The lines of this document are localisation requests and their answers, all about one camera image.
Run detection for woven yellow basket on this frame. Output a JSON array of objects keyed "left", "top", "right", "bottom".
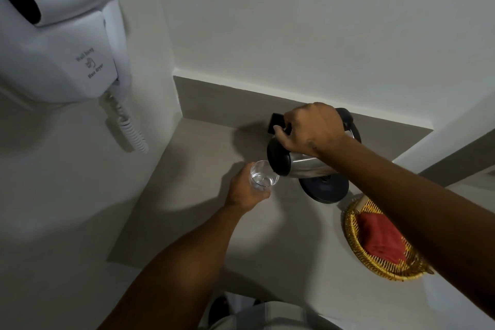
[{"left": 344, "top": 195, "right": 435, "bottom": 282}]

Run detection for person's grey shorts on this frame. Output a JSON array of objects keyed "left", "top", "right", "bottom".
[{"left": 199, "top": 291, "right": 345, "bottom": 330}]

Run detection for person's right hand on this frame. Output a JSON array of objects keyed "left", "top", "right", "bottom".
[{"left": 273, "top": 102, "right": 346, "bottom": 159}]

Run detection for clear drinking glass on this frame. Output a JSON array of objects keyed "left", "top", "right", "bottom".
[{"left": 249, "top": 160, "right": 280, "bottom": 191}]

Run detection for person's right forearm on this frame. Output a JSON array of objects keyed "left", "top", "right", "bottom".
[{"left": 315, "top": 134, "right": 495, "bottom": 320}]

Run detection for red folded cloth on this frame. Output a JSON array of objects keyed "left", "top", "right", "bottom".
[{"left": 358, "top": 212, "right": 409, "bottom": 265}]

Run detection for black kettle base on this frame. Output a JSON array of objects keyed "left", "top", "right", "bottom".
[{"left": 298, "top": 175, "right": 350, "bottom": 204}]

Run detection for white wall hair dryer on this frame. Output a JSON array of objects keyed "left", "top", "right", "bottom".
[{"left": 0, "top": 0, "right": 133, "bottom": 104}]

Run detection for white coiled cord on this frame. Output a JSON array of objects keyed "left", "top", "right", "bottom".
[{"left": 99, "top": 89, "right": 149, "bottom": 155}]

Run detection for person's left forearm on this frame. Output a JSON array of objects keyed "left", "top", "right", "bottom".
[{"left": 97, "top": 202, "right": 250, "bottom": 330}]

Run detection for steel electric kettle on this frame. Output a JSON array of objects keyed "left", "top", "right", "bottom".
[{"left": 266, "top": 108, "right": 362, "bottom": 179}]

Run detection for person's left hand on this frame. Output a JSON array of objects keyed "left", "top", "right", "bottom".
[{"left": 224, "top": 162, "right": 271, "bottom": 214}]

